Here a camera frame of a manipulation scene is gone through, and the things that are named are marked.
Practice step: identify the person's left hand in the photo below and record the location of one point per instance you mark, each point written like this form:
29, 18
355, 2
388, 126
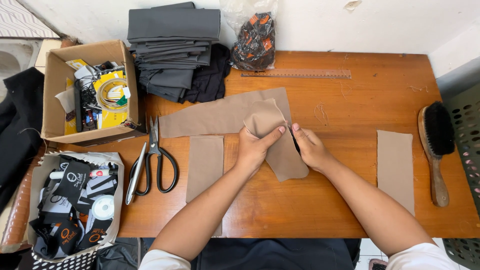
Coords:
252, 150

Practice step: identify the person's right hand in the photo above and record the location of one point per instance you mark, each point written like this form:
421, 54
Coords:
312, 150

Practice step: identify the curved tan fabric piece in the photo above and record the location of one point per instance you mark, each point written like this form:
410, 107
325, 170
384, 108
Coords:
285, 161

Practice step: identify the tan fabric rectangle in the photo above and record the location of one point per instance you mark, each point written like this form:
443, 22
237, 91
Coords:
204, 165
395, 168

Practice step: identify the large tan fabric panel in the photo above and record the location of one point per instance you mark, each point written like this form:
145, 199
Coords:
210, 116

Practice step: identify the brown ruler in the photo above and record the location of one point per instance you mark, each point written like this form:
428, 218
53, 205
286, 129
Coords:
300, 73

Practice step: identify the black folded fabric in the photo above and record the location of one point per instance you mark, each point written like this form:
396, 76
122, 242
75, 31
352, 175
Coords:
212, 80

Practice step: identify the plastic bag of black labels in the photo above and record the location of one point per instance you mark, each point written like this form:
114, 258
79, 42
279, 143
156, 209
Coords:
255, 45

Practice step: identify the person's dark trousers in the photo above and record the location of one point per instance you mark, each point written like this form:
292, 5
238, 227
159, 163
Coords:
270, 255

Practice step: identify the silver metal pen tool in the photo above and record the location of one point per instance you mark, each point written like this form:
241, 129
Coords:
135, 176

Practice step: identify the wooden brush with black bristles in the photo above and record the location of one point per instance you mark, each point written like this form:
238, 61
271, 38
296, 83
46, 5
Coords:
437, 131

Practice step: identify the stack of grey folded fabric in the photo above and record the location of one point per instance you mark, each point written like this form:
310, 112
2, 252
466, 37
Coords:
172, 26

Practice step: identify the white marker pen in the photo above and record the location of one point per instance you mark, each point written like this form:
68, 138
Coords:
95, 173

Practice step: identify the grey perforated plastic basket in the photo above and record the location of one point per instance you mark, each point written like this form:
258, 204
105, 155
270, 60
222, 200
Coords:
468, 123

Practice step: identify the white ribbon roll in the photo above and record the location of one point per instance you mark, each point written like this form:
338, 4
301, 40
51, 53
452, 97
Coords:
103, 207

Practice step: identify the clear tape roll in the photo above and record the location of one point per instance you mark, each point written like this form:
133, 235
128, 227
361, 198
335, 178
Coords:
100, 95

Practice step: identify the paper bag of black labels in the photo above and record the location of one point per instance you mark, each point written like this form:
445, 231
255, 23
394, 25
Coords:
75, 210

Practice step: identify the cardboard box of supplies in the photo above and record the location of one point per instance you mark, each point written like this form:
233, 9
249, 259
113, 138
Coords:
56, 101

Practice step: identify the black cloth heap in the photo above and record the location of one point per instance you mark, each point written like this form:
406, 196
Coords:
18, 127

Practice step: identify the brown padded stool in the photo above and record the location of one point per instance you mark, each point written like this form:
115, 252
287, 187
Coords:
18, 213

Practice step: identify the striped floor mat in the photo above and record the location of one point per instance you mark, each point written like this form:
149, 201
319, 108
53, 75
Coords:
18, 20

